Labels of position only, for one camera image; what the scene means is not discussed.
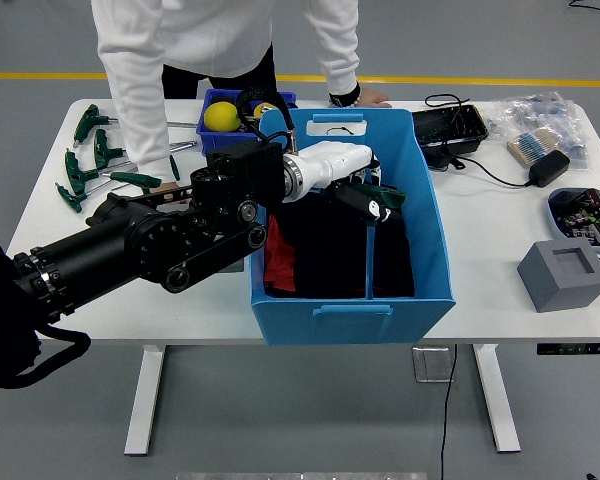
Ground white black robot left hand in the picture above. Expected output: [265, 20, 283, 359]
[295, 141, 396, 225]

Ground person's right hand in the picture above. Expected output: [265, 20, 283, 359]
[152, 182, 194, 202]

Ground person's left hand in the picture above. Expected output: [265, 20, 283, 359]
[352, 88, 393, 110]

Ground large green T-handle hex key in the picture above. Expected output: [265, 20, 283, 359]
[347, 183, 408, 300]

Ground large blue plastic box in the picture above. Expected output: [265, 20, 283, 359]
[248, 108, 456, 347]

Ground black wristband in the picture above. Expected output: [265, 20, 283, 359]
[328, 82, 361, 106]

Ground yellow floor tape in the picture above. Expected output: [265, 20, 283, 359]
[0, 72, 600, 89]

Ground small blue parts bin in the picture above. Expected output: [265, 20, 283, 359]
[195, 88, 299, 157]

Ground black plastic tray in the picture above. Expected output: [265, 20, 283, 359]
[410, 104, 490, 169]

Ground yellow lemon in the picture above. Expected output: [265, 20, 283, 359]
[203, 101, 242, 133]

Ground black cloth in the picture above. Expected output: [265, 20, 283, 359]
[264, 189, 415, 300]

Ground red cloth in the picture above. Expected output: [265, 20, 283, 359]
[263, 214, 297, 293]

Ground white table leg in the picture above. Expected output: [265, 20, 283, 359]
[123, 344, 166, 457]
[472, 343, 522, 454]

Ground black table control panel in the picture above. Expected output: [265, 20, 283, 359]
[536, 342, 600, 357]

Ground person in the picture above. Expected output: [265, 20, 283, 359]
[90, 0, 393, 204]

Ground tan resistor strip bundle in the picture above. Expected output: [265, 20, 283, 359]
[506, 127, 564, 166]

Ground clear bags of blue parts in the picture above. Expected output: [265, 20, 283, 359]
[484, 91, 592, 170]

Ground grey cube block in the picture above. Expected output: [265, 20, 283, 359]
[517, 238, 600, 314]

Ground black power adapter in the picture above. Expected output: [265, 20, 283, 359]
[528, 149, 572, 189]

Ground metal floor plate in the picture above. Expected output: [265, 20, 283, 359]
[412, 346, 456, 384]

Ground electronic circuit boards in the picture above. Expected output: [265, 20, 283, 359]
[551, 188, 600, 247]

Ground white bead bracelet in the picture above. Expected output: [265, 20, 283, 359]
[329, 92, 363, 109]

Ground long green T-handle hex key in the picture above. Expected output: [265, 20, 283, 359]
[72, 103, 200, 149]
[93, 128, 200, 170]

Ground black power cable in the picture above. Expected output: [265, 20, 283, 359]
[423, 93, 534, 190]

